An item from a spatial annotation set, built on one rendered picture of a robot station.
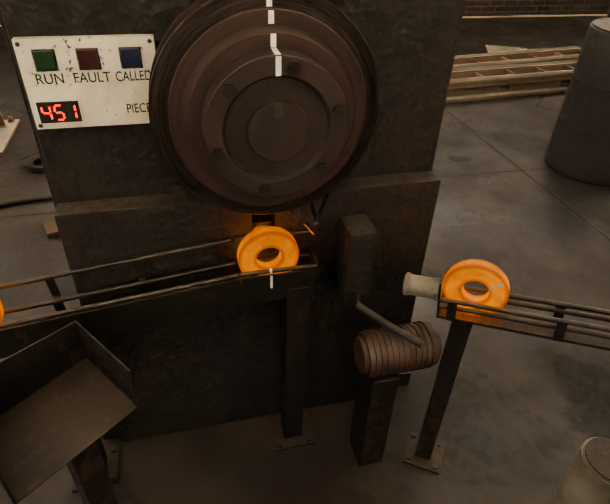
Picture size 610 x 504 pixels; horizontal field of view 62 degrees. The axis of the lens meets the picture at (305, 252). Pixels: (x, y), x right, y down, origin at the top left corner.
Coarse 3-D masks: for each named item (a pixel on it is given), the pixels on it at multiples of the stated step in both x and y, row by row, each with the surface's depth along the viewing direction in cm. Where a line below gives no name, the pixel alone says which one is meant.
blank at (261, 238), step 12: (264, 228) 124; (276, 228) 125; (252, 240) 122; (264, 240) 123; (276, 240) 124; (288, 240) 125; (240, 252) 124; (252, 252) 125; (288, 252) 127; (240, 264) 126; (252, 264) 127; (264, 264) 130; (276, 264) 129; (288, 264) 130
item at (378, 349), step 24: (360, 336) 138; (384, 336) 135; (432, 336) 136; (360, 360) 137; (384, 360) 132; (408, 360) 134; (432, 360) 136; (360, 384) 150; (384, 384) 140; (360, 408) 152; (384, 408) 146; (360, 432) 155; (384, 432) 154; (360, 456) 159
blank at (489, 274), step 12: (456, 264) 124; (468, 264) 121; (480, 264) 120; (492, 264) 121; (456, 276) 123; (468, 276) 122; (480, 276) 121; (492, 276) 120; (504, 276) 120; (444, 288) 127; (456, 288) 125; (492, 288) 121; (504, 288) 120; (468, 300) 126; (480, 300) 125; (492, 300) 123; (504, 300) 122; (492, 312) 125
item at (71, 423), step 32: (32, 352) 104; (64, 352) 110; (96, 352) 108; (0, 384) 101; (32, 384) 107; (64, 384) 110; (96, 384) 110; (128, 384) 103; (0, 416) 104; (32, 416) 104; (64, 416) 104; (96, 416) 104; (0, 448) 99; (32, 448) 99; (64, 448) 99; (96, 448) 111; (0, 480) 86; (32, 480) 94; (96, 480) 116
